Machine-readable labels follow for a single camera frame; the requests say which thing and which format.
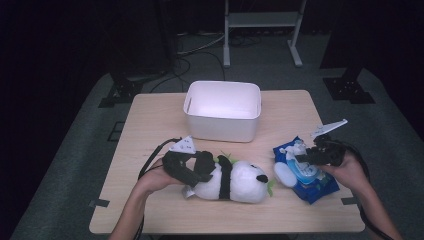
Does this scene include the white plastic bin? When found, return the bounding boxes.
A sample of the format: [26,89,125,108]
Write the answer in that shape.
[183,80,262,143]

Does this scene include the black stand base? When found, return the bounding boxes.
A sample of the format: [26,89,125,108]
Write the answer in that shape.
[322,68,376,105]
[98,71,144,108]

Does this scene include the blue wet wipes pack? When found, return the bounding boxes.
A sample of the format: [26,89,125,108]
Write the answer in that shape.
[273,135,341,205]

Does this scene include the black floor outlet frame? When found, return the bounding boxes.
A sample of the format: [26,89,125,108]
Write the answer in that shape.
[107,121,125,143]

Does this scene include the black floor cable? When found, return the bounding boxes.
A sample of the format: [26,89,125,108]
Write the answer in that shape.
[149,49,227,94]

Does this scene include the grey floor cable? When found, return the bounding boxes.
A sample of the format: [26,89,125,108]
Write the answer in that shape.
[176,31,226,56]

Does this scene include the person's right hand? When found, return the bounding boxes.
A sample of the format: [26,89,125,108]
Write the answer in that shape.
[319,151,371,198]

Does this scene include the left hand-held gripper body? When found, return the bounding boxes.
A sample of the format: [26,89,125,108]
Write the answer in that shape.
[162,135,202,185]

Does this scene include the hand-held gripper cable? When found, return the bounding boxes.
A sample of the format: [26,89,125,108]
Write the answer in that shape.
[133,137,183,240]
[334,139,396,240]

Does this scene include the left hand-held gripper cable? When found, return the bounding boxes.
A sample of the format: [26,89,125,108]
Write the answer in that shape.
[133,137,183,240]

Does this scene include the person's left hand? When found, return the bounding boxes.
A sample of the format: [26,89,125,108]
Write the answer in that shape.
[138,158,183,197]

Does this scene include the white metal stand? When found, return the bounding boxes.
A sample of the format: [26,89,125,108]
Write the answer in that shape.
[223,0,308,68]

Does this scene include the panda plush toy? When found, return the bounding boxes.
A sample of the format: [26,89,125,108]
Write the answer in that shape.
[182,150,275,204]

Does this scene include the right hand-held gripper cable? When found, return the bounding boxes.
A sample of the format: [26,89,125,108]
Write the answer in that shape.
[334,139,396,240]

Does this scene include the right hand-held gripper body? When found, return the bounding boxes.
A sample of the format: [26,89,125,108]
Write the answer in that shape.
[308,119,349,167]

